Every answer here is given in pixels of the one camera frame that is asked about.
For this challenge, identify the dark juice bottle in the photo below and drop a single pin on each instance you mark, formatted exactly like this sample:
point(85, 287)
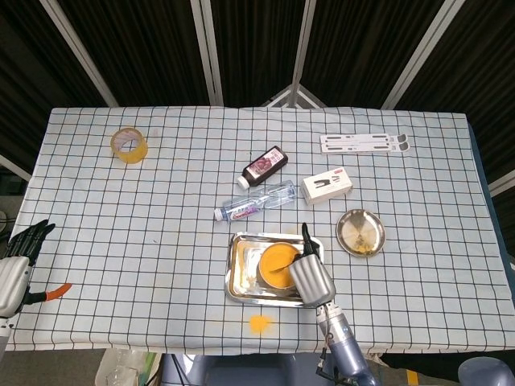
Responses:
point(263, 165)

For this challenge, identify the clear plastic water bottle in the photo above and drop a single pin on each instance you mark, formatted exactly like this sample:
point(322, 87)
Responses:
point(257, 202)

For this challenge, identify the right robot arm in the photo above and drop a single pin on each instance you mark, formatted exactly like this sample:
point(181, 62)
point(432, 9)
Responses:
point(346, 350)

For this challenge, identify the yellow packing tape roll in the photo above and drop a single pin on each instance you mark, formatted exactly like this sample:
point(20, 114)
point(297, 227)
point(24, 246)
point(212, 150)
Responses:
point(133, 154)

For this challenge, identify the white screen frame post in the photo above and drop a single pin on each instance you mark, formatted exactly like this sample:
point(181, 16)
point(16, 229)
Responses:
point(16, 169)
point(503, 183)
point(79, 52)
point(302, 52)
point(209, 52)
point(422, 52)

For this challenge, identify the rectangular steel tray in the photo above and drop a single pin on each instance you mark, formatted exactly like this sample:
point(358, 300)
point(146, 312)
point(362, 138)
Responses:
point(241, 281)

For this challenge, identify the white screen foot bracket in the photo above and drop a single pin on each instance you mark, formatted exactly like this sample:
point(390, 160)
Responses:
point(277, 97)

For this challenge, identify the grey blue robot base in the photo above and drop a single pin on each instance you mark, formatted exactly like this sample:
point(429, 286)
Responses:
point(249, 372)

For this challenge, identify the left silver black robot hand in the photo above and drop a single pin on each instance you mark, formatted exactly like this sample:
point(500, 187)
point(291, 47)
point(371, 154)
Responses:
point(12, 277)

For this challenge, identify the round steel plate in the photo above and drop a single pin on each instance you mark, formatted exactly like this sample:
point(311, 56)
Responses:
point(360, 231)

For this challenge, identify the clear plastic bag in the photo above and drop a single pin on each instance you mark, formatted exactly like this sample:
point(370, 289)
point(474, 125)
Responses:
point(116, 370)

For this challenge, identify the white stapler box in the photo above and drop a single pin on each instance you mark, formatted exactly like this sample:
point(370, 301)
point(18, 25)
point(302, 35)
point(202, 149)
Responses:
point(328, 187)

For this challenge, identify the bowl of yellow powder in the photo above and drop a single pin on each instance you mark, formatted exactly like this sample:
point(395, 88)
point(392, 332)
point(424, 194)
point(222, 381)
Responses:
point(275, 257)

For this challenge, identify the spilled yellow powder pile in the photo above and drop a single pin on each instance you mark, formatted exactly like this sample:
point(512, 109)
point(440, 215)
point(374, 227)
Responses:
point(260, 323)

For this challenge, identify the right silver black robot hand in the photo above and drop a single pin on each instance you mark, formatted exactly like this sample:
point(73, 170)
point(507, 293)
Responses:
point(311, 281)

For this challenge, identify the small metal spoon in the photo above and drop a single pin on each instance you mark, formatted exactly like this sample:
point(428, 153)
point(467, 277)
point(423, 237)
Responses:
point(277, 268)

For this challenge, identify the white black-grid tablecloth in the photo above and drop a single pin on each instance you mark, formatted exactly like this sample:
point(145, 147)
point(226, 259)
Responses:
point(141, 241)

